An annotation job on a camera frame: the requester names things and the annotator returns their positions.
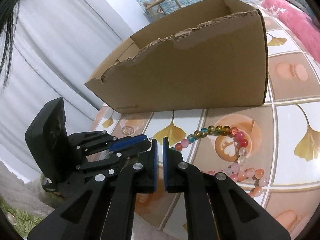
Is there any pink floral blanket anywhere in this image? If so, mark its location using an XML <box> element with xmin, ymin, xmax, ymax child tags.
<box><xmin>260</xmin><ymin>0</ymin><xmax>319</xmax><ymax>63</ymax></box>

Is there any white curtain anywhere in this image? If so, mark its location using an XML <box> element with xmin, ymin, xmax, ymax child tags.
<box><xmin>1</xmin><ymin>0</ymin><xmax>132</xmax><ymax>182</ymax></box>

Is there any tile pattern table mat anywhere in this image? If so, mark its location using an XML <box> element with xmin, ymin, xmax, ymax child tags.
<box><xmin>93</xmin><ymin>4</ymin><xmax>319</xmax><ymax>239</ymax></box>

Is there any brown cardboard box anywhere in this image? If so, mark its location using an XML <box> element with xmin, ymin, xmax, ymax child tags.
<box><xmin>85</xmin><ymin>0</ymin><xmax>268</xmax><ymax>113</ymax></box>

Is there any colourful bead bracelet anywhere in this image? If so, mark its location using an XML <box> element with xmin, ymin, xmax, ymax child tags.
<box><xmin>174</xmin><ymin>125</ymin><xmax>268</xmax><ymax>199</ymax></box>

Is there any wooden chair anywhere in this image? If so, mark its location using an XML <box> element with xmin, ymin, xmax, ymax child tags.
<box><xmin>143</xmin><ymin>0</ymin><xmax>182</xmax><ymax>21</ymax></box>

